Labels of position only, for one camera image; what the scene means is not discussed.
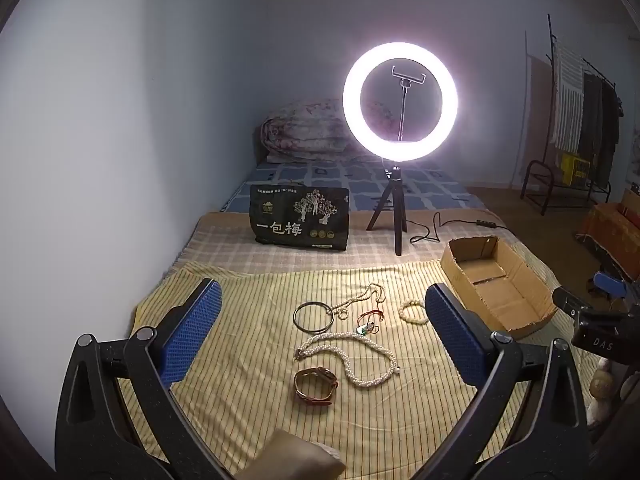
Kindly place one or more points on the yellow striped cloth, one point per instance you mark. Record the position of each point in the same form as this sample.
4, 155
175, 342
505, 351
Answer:
250, 385

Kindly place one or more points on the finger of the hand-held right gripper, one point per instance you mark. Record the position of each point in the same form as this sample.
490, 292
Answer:
570, 301
609, 281

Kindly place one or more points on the black clothes rack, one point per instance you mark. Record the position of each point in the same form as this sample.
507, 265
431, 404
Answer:
551, 60

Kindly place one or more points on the pink checked blanket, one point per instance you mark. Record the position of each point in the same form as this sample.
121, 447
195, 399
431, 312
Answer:
220, 245

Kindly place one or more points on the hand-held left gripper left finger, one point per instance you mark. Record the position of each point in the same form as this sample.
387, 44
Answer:
192, 330

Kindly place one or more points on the folded floral quilt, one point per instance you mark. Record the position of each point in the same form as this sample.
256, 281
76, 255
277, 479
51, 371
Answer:
300, 130

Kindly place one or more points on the white striped hanging cloth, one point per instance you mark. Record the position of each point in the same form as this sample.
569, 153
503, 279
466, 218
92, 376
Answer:
567, 100

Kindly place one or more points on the small beige cushion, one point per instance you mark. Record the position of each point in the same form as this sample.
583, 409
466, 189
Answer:
285, 455

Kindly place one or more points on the metal bangle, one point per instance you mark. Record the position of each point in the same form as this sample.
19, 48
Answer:
295, 317

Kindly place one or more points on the brown cardboard box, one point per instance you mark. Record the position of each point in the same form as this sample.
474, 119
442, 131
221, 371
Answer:
615, 240

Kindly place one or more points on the dark hanging clothes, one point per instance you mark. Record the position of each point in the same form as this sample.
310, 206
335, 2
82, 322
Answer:
597, 125

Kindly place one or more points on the blue patterned bed sheet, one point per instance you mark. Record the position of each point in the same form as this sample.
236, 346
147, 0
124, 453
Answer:
340, 180

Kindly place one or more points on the brown leather watch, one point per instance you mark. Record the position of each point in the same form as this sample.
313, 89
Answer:
327, 375

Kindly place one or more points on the black phone clamp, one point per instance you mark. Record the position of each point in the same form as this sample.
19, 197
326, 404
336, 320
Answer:
409, 76

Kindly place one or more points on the black printed snack bag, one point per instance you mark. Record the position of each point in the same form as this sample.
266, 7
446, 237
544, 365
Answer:
300, 220

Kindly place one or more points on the yellow box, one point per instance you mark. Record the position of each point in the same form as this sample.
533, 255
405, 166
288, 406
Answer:
575, 167

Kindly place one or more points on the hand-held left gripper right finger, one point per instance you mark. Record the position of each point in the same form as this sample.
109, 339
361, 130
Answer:
452, 330

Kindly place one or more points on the person's right hand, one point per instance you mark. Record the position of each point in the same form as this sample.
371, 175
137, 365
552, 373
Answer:
600, 390

